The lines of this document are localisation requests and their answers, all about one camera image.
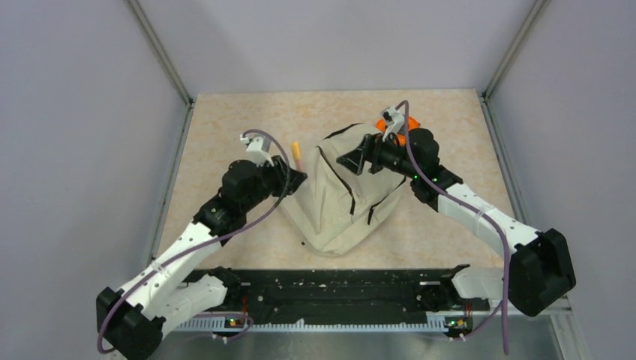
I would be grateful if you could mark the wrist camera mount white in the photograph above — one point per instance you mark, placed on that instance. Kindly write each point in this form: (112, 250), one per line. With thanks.
(257, 149)
(394, 119)

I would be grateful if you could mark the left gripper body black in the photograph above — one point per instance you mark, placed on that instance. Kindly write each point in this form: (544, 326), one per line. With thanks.
(278, 182)

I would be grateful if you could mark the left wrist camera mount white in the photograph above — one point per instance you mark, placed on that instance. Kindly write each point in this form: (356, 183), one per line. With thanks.
(257, 149)

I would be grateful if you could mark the yellow pink highlighter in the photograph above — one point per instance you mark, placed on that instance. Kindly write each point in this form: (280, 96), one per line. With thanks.
(297, 156)

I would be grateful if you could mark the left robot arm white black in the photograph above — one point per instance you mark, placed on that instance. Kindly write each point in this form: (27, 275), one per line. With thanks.
(135, 318)

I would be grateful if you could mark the beige canvas student bag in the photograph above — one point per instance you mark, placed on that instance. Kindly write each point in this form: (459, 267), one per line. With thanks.
(334, 209)

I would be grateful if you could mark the orange tape dispenser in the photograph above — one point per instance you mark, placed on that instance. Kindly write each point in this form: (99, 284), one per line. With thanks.
(399, 137)

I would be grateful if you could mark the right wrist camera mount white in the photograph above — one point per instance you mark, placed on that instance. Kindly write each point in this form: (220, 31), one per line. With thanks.
(394, 119)

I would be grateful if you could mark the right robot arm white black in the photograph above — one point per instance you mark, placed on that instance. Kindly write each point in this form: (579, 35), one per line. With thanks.
(538, 266)

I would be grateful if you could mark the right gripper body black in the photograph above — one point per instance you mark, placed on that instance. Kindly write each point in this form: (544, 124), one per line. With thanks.
(388, 156)

